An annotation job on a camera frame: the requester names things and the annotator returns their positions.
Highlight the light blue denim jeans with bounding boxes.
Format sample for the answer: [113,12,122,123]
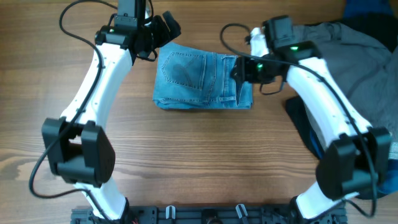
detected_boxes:
[152,42,253,110]

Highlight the dark blue garment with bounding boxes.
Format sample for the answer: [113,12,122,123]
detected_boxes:
[330,0,397,197]

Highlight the black garment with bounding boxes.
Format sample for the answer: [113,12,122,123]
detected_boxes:
[284,14,398,200]

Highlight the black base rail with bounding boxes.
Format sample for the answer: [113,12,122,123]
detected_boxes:
[70,204,348,224]

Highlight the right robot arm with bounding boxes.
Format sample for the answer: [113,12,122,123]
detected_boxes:
[231,41,391,223]

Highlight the grey button shirt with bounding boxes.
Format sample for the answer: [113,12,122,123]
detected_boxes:
[293,22,397,160]

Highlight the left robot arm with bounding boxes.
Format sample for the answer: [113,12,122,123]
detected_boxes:
[42,11,181,223]

